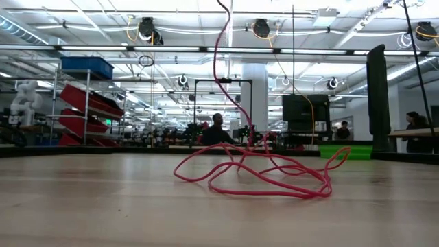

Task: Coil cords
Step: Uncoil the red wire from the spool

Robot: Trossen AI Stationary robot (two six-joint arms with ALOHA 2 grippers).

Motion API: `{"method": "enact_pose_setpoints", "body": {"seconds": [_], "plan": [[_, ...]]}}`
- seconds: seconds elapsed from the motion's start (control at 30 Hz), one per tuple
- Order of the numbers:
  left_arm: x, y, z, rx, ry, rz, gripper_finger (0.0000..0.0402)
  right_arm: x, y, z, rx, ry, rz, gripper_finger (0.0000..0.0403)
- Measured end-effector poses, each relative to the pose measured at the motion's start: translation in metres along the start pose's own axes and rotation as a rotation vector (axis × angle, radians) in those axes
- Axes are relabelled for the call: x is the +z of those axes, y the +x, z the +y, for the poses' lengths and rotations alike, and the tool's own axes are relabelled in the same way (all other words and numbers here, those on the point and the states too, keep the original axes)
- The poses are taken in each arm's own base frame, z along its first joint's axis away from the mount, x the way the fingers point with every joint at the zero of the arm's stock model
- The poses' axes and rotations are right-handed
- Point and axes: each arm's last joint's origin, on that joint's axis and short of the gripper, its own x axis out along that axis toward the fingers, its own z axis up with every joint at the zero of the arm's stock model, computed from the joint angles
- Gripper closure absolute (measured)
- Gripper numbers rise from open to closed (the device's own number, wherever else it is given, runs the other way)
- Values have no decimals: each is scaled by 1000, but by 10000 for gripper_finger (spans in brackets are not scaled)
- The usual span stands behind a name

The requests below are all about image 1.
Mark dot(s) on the black robot station green lights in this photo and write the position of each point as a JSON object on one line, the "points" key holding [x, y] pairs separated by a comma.
{"points": [[271, 137]]}

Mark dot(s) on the long ceiling light strip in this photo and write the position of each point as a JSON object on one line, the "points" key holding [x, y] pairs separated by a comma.
{"points": [[164, 48]]}

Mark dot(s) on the black monitor cart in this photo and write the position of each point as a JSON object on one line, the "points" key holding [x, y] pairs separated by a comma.
{"points": [[302, 109]]}

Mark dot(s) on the green plastic bin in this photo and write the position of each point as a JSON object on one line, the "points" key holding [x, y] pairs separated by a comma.
{"points": [[363, 152]]}

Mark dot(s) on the person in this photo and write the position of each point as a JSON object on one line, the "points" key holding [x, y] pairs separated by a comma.
{"points": [[214, 135], [343, 132], [416, 137]]}

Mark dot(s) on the white round pillar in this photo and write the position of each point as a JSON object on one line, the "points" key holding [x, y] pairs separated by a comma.
{"points": [[257, 96]]}

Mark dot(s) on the black red robot station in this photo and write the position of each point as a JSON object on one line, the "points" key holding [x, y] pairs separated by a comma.
{"points": [[192, 132]]}

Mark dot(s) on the black gantry frame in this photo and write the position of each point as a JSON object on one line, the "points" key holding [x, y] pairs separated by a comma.
{"points": [[205, 81]]}

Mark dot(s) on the blue plastic crate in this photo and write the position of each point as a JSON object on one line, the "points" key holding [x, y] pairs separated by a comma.
{"points": [[85, 67]]}

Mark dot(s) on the white robot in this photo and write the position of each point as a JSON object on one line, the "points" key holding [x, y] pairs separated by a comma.
{"points": [[27, 99]]}

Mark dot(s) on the red plastic bin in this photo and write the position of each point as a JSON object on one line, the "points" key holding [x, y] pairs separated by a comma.
{"points": [[79, 97], [68, 140], [73, 123]]}

